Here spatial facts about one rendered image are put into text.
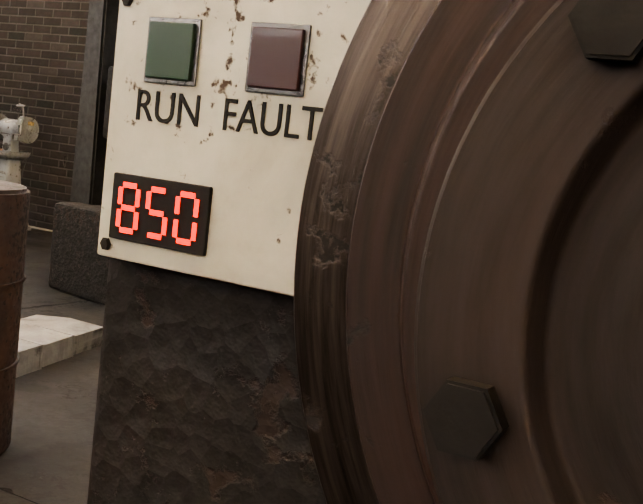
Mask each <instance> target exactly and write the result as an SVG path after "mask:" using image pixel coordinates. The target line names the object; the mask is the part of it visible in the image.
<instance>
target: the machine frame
mask: <svg viewBox="0 0 643 504"><path fill-rule="evenodd" d="M87 504H327V503H326V500H325V497H324V494H323V490H322V487H321V484H320V481H319V477H318V473H317V470H316V466H315V462H314V459H313V454H312V450H311V446H310V442H309V437H308V433H307V428H306V423H305V418H304V412H303V406H302V401H301V394H300V387H299V380H298V370H297V361H296V349H295V334H294V297H293V296H289V295H284V294H279V293H275V292H270V291H265V290H261V289H256V288H251V287H247V286H242V285H237V284H233V283H228V282H223V281H219V280H214V279H209V278H205V277H200V276H195V275H191V274H186V273H181V272H177V271H172V270H168V269H163V268H158V267H154V266H149V265H144V264H140V263H135V262H130V261H126V260H121V259H116V258H112V257H109V267H108V278H107V289H106V300H105V311H104V322H103V333H102V344H101V355H100V366H99V377H98V389H97V400H96V411H95V422H94V433H93V444H92V455H91V466H90V477H89V488H88V499H87Z"/></svg>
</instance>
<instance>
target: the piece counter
mask: <svg viewBox="0 0 643 504"><path fill-rule="evenodd" d="M123 187H126V188H132V189H136V198H135V206H129V205H124V204H122V198H123ZM123 187H120V186H119V191H118V202H117V203H118V204H122V205H121V209H117V213H116V224H115V226H120V220H121V210H126V211H132V212H134V220H133V229H135V230H137V227H138V216H139V213H138V212H135V207H139V206H140V195H141V190H138V189H137V184H135V183H129V182H124V183H123ZM152 192H156V193H162V194H165V193H166V188H160V187H154V186H152V189H151V192H150V191H147V196H146V206H145V208H146V209H150V204H151V193H152ZM195 195H196V193H191V192H184V191H181V197H186V198H192V199H195ZM181 197H180V196H176V201H175V211H174V213H175V214H179V210H180V200H181ZM199 201H200V200H198V199H195V201H194V211H193V217H197V218H198V211H199ZM163 213H164V212H163V211H157V210H152V209H150V210H149V215H154V216H159V217H163ZM166 228H167V218H165V217H163V219H162V230H161V234H156V233H151V232H147V238H153V239H158V240H161V235H166ZM133 229H130V228H125V227H119V232H122V233H127V234H133ZM177 230H178V220H176V219H174V221H173V231H172V237H177ZM196 231H197V223H192V231H191V240H192V241H196ZM191 240H187V239H182V238H176V243H178V244H183V245H188V246H190V245H191Z"/></svg>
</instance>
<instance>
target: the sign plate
mask: <svg viewBox="0 0 643 504"><path fill-rule="evenodd" d="M370 1H371V0H120V2H119V14H118V25H117V36H116V48H115V59H114V70H113V81H112V93H111V104H110V115H109V126H108V138H107V149H106V160H105V171H104V183H103V194H102V205H101V216H100V228H99V239H98V250H97V253H98V254H99V255H102V256H107V257H112V258H116V259H121V260H126V261H130V262H135V263H140V264H144V265H149V266H154V267H158V268H163V269H168V270H172V271H177V272H181V273H186V274H191V275H195V276H200V277H205V278H209V279H214V280H219V281H223V282H228V283H233V284H237V285H242V286H247V287H251V288H256V289H261V290H265V291H270V292H275V293H279V294H284V295H289V296H293V297H294V270H295V254H296V243H297V233H298V225H299V217H300V210H301V204H302V198H303V192H304V187H305V182H306V177H307V172H308V167H309V163H310V159H311V154H312V150H313V146H314V143H315V139H316V135H317V132H318V128H319V125H320V122H321V118H322V115H323V112H324V109H325V106H326V103H327V100H328V97H329V94H330V91H331V88H332V86H333V83H334V80H335V78H336V75H337V73H338V70H339V67H340V65H341V63H342V60H343V58H344V55H345V53H346V51H347V48H348V46H349V44H350V42H351V40H352V37H353V35H354V33H355V31H356V29H357V27H358V25H359V23H360V21H361V19H362V17H363V15H364V13H365V11H366V9H367V7H368V5H369V3H370ZM150 21H164V22H183V23H195V24H196V35H195V45H194V55H193V66H192V76H191V81H180V80H169V79H158V78H148V77H145V68H146V57H147V47H148V36H149V25H150ZM255 26H256V27H275V28H293V29H304V30H305V39H304V48H303V57H302V66H301V75H300V84H299V90H298V91H289V90H278V89H267V88H256V87H248V86H247V77H248V68H249V58H250V49H251V39H252V30H253V27H255ZM124 182H129V183H135V184H137V189H138V190H141V195H140V206H139V207H135V212H138V213H139V216H138V227H137V230H135V229H133V220H134V212H132V211H126V210H121V220H120V226H115V224H116V213H117V209H121V205H122V204H124V205H129V206H135V198H136V189H132V188H126V187H123V183H124ZM119 186H120V187H123V198H122V204H118V203H117V202H118V191H119ZM152 186H154V187H160V188H166V193H165V194H162V193H156V192H152V193H151V204H150V209H152V210H157V211H163V212H164V213H163V217H165V218H167V228H166V235H161V240H158V239H153V238H147V232H151V233H156V234H161V230H162V219H163V217H159V216H154V215H149V210H150V209H146V208H145V206H146V196H147V191H150V192H151V189H152ZM181 191H184V192H191V193H196V195H195V199H198V200H200V201H199V211H198V218H197V217H193V211H194V201H195V199H192V198H186V197H181ZM176 196H180V197H181V200H180V210H179V214H175V213H174V211H175V201H176ZM174 219H176V220H178V230H177V237H172V231H173V221H174ZM192 223H197V231H196V241H192V240H191V231H192ZM119 227H125V228H130V229H133V234H127V233H122V232H119ZM176 238H182V239H187V240H191V245H190V246H188V245H183V244H178V243H176Z"/></svg>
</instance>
